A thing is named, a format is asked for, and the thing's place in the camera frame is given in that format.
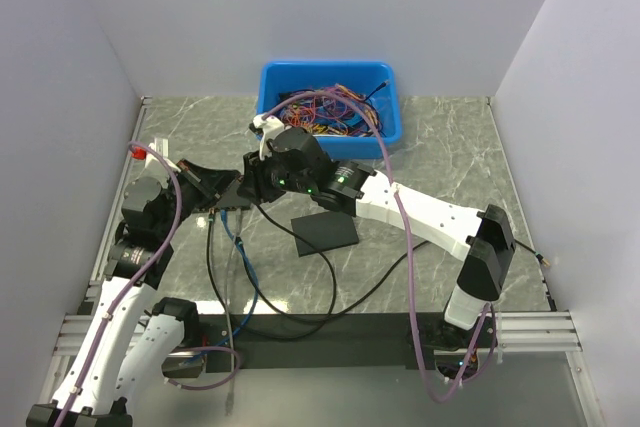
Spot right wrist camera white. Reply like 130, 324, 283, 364
249, 115, 285, 160

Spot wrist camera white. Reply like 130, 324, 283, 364
129, 137, 178, 176
249, 115, 285, 160

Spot aluminium rail frame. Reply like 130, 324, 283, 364
29, 96, 601, 427

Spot black braided ethernet cable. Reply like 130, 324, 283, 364
205, 209, 431, 341

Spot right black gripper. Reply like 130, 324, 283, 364
236, 143, 315, 206

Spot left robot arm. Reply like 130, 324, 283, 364
26, 160, 240, 426

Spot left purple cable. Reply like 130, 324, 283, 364
52, 140, 244, 427

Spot tangled coloured wires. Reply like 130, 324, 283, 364
270, 80, 393, 139

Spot long black ethernet cable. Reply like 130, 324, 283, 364
514, 240, 551, 268

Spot black network switch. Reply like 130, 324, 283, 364
201, 185, 252, 213
291, 212, 359, 252

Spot black base beam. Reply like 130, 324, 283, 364
164, 311, 499, 381

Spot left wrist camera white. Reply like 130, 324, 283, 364
129, 137, 178, 176

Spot grey ethernet cable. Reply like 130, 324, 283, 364
223, 209, 246, 416

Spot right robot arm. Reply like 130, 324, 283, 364
239, 128, 516, 346

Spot blue plastic bin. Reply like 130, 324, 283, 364
256, 60, 403, 160

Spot blue ethernet cable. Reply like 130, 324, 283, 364
179, 211, 261, 366

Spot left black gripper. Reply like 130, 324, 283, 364
155, 157, 240, 238

